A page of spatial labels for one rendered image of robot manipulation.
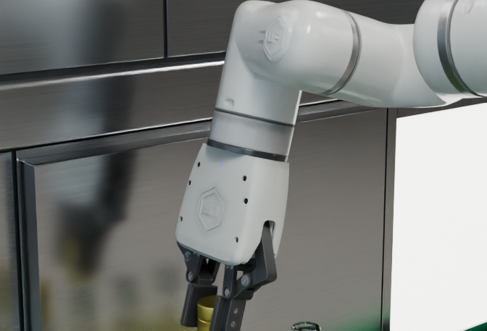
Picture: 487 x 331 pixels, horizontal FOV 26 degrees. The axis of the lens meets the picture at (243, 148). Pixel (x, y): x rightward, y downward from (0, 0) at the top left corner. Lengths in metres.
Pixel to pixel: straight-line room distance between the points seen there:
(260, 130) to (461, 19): 0.25
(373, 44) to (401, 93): 0.05
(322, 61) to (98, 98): 0.25
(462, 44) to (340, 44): 0.15
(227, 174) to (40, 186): 0.18
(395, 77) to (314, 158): 0.30
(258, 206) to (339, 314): 0.39
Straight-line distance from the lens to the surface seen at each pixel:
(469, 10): 0.75
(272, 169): 0.92
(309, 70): 0.86
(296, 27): 0.85
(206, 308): 0.97
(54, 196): 1.00
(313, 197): 1.20
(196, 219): 0.96
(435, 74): 0.77
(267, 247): 0.93
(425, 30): 0.77
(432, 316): 1.42
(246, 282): 0.93
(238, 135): 0.93
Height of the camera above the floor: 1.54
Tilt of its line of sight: 12 degrees down
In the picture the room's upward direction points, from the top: straight up
